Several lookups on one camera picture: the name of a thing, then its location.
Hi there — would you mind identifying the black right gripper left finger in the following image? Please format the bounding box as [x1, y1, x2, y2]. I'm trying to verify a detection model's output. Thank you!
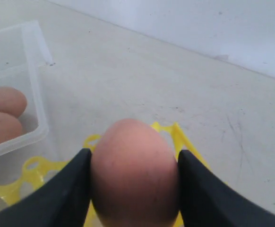
[0, 148, 92, 227]

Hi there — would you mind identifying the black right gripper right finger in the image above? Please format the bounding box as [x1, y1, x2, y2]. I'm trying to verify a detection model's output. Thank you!
[178, 150, 275, 227]

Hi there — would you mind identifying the brown egg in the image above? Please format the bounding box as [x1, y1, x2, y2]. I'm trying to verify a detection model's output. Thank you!
[91, 119, 180, 227]
[0, 113, 23, 144]
[0, 87, 27, 118]

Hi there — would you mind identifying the yellow plastic egg tray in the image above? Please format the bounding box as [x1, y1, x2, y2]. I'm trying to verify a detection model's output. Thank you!
[0, 125, 207, 226]

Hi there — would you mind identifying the clear plastic container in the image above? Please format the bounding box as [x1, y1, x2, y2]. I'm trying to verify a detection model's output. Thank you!
[0, 20, 58, 187]

